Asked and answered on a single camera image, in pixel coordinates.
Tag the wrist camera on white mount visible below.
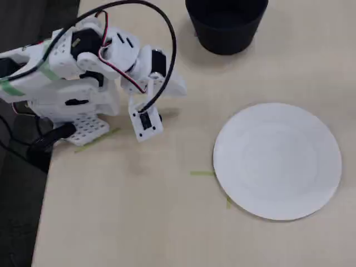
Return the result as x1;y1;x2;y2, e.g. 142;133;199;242
128;83;164;143

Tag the white paper plate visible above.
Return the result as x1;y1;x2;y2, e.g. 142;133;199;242
212;102;343;221

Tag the black camera cable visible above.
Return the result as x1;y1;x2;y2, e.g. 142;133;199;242
41;0;178;113

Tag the black round bin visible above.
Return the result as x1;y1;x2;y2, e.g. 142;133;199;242
185;0;269;56

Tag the green tape band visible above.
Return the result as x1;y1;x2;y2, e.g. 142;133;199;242
40;39;61;82
0;80;24;97

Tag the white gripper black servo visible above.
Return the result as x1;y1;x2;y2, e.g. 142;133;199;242
130;46;187;98

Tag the long green tape strip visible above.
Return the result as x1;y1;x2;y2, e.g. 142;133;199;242
73;128;121;154

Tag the red and white servo wire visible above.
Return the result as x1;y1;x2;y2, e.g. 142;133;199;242
96;10;148;95

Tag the black base cable plug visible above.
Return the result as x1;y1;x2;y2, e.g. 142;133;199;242
26;123;76;158

